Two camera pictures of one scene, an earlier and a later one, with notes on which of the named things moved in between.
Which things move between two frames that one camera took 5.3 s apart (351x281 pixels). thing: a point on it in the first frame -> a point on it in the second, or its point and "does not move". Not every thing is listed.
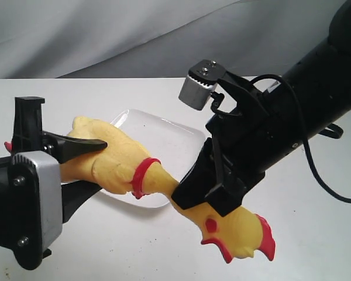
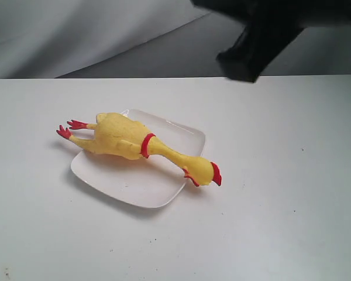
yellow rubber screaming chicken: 125,165 -> 117,136
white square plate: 172,147 does not move
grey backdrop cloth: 151,38 does not move
